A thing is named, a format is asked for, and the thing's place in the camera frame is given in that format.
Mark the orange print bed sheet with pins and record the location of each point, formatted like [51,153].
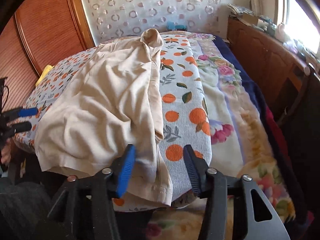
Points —
[183,104]

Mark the blue toy on bed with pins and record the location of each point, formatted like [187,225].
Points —
[171,26]

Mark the yellow pikachu plush toy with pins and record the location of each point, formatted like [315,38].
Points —
[46,70]

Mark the folded patterned cloth stack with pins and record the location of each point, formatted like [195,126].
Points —
[239,10]

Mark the beige printed t-shirt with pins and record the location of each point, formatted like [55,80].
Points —
[111,102]

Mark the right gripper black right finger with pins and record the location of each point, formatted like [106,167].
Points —
[254,216]

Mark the cardboard box on cabinet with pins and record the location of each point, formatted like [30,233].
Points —
[249,19]

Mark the circle pattern sheer curtain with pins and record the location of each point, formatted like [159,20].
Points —
[109,19]

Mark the wooden windowsill cabinet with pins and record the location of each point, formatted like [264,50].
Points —
[287,82]

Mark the floral plush blanket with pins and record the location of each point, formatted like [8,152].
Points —
[238,140]

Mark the person left hand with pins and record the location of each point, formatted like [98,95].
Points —
[6,153]

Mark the white pink bottle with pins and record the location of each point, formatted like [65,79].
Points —
[280,34]

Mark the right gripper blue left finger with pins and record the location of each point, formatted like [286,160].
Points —
[83,206]

